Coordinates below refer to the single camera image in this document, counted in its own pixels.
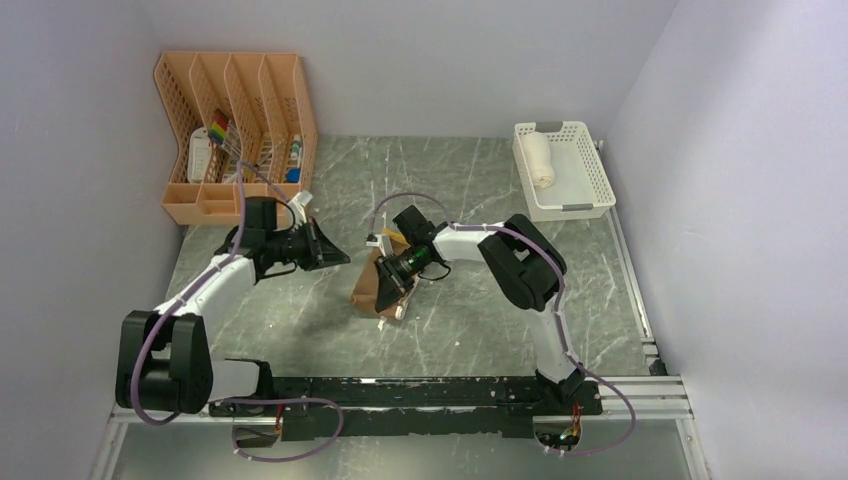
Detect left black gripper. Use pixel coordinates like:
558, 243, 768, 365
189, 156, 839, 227
268, 217, 351, 273

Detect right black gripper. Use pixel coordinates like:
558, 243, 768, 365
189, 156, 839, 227
374, 243, 427, 312

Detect yellow brown towel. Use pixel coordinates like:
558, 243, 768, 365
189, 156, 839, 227
350, 228, 419, 320

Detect cream white towel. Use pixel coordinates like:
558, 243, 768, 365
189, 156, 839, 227
521, 132, 556, 189

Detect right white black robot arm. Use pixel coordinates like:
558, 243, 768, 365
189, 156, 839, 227
375, 206, 585, 414

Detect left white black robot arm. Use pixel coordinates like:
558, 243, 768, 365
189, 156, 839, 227
115, 197, 350, 417

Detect blue capped white bottle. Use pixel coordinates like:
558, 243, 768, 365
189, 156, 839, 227
284, 134, 304, 183

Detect orange plastic file organizer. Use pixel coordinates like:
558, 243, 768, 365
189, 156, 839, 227
154, 51, 318, 226

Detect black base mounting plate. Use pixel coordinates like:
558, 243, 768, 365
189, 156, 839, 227
208, 376, 603, 441

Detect rainbow coloured item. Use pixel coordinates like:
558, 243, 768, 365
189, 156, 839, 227
207, 109, 230, 147

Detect white remote control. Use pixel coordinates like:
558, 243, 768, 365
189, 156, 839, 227
186, 127, 213, 183

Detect white plastic basket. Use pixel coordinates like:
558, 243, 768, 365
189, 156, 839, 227
512, 121, 616, 222

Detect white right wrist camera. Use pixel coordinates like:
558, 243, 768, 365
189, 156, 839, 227
375, 230, 394, 256

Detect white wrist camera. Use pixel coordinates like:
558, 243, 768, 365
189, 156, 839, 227
287, 190, 313, 227
375, 230, 394, 256

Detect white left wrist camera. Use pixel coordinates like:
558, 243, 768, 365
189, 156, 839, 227
287, 190, 313, 227

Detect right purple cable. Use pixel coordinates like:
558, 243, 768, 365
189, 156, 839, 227
367, 192, 637, 460

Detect purple cable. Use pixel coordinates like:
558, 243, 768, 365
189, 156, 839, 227
367, 192, 637, 460
129, 160, 344, 464

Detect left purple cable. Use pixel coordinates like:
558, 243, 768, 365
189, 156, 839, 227
129, 160, 344, 464

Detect aluminium frame rail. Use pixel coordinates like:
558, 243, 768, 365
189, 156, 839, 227
89, 376, 713, 480

